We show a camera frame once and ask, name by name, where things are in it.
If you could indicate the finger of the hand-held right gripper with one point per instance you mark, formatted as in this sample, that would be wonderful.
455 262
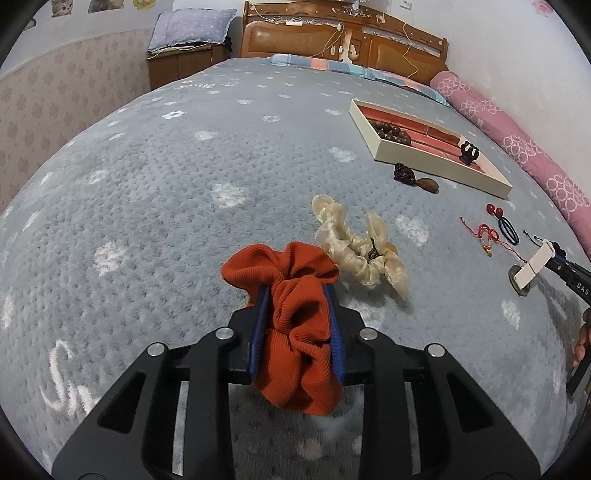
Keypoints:
570 274

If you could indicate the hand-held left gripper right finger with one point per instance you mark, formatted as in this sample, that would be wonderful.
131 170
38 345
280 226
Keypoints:
333 332

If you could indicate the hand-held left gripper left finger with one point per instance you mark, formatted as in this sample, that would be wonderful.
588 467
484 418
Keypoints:
259 332

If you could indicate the orange ribbed scrunchie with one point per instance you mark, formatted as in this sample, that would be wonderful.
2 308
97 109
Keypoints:
300 323

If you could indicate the cream satin scrunchie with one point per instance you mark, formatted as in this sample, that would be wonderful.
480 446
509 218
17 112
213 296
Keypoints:
341 249

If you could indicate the white box with red lining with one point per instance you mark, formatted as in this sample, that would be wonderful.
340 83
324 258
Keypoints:
415 159

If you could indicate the person's right hand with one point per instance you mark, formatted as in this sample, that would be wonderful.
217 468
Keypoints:
582 341

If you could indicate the pink circle-print bolster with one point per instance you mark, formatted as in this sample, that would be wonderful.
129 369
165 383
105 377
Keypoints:
517 138

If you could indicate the black hair claw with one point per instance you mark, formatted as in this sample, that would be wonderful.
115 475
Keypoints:
467 153

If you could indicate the dark brown knotted pendant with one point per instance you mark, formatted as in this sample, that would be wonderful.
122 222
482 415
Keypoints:
404 174

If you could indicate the wooden nightstand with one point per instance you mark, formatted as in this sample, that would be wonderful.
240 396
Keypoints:
180 69

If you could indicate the wooden bed headboard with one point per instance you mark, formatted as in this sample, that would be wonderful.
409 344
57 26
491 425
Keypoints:
295 41

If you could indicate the blue dotted pillow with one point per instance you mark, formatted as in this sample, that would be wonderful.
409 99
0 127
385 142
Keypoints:
194 27

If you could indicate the white power strip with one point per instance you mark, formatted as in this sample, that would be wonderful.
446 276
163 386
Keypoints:
293 21

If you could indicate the small pink flower wall sticker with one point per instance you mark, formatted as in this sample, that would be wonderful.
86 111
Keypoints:
541 7

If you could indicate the white wall socket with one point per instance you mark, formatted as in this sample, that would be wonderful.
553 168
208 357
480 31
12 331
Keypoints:
406 3

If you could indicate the sunflower cat wall sticker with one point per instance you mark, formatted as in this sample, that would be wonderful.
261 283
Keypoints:
142 3

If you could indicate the grey cats wall sticker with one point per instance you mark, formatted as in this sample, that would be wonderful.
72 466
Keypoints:
106 4

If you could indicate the tabby cat wall sticker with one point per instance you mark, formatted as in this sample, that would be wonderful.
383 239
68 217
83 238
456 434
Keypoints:
62 7

